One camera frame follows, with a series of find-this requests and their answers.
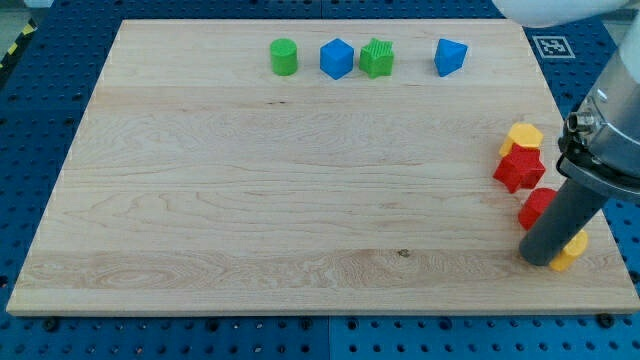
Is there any red star block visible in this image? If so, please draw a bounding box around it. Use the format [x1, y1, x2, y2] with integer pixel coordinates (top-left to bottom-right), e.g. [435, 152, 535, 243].
[493, 144, 546, 193]

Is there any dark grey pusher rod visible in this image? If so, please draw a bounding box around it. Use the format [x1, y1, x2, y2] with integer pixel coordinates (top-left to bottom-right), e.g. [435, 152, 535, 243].
[519, 179, 608, 266]

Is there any white fiducial marker tag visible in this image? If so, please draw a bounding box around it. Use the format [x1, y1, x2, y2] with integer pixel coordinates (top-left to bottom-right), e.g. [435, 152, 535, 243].
[532, 35, 575, 59]

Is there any black yellow hazard tape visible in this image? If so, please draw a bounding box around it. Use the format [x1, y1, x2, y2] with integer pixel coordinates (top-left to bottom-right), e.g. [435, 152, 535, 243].
[1, 18, 38, 72]

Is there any red cylinder block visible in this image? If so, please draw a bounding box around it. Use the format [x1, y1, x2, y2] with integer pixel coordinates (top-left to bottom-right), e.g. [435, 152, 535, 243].
[518, 188, 556, 230]

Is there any blue triangle block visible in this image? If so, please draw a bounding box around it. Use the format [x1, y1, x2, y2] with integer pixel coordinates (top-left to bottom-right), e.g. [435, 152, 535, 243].
[434, 38, 468, 77]

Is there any green star block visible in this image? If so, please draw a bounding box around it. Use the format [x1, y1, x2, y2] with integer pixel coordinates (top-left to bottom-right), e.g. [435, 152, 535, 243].
[359, 38, 394, 79]

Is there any light wooden board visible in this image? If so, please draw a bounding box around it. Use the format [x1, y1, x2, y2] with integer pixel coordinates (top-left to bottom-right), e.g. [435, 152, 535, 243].
[7, 20, 639, 316]

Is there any yellow hexagon block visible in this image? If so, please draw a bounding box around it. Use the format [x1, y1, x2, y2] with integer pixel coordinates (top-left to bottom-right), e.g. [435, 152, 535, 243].
[499, 122, 544, 157]

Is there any yellow cylinder block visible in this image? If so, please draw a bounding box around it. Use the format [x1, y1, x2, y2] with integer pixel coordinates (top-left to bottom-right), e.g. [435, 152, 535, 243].
[549, 230, 589, 272]

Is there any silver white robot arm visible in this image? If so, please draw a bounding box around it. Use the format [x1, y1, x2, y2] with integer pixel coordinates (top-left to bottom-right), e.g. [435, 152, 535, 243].
[494, 0, 639, 202]

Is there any blue cube block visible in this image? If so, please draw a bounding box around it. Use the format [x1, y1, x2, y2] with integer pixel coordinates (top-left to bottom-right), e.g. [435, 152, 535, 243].
[320, 38, 354, 80]

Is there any green cylinder block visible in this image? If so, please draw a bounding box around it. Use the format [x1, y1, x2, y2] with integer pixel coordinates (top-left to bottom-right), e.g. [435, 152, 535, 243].
[269, 38, 298, 76]

